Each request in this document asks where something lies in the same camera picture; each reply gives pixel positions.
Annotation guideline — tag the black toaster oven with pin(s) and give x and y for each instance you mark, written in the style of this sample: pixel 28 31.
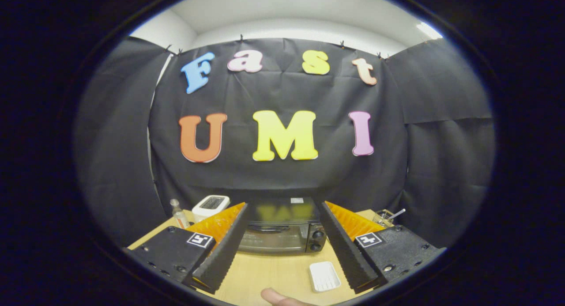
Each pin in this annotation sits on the black toaster oven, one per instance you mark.
pixel 282 235

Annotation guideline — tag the clear glass bottle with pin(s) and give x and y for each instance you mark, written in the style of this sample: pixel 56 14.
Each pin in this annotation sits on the clear glass bottle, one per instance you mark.
pixel 180 217

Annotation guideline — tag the metal mesh utensil holder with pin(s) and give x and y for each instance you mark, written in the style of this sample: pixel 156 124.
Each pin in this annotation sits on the metal mesh utensil holder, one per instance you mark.
pixel 382 217

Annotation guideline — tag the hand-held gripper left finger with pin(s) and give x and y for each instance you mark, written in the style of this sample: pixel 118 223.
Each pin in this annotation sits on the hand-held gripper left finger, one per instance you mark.
pixel 229 248

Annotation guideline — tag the white bread toaster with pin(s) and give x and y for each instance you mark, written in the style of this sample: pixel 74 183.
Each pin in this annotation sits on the white bread toaster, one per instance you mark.
pixel 211 205

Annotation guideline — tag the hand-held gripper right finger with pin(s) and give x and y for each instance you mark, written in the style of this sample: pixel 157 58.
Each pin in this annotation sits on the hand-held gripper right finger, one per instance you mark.
pixel 342 248

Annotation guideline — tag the small white rectangular tray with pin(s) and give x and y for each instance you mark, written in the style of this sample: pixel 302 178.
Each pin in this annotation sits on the small white rectangular tray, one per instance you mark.
pixel 325 276

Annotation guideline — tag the small ceiling light panel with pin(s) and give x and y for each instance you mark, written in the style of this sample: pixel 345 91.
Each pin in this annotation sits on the small ceiling light panel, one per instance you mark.
pixel 429 31

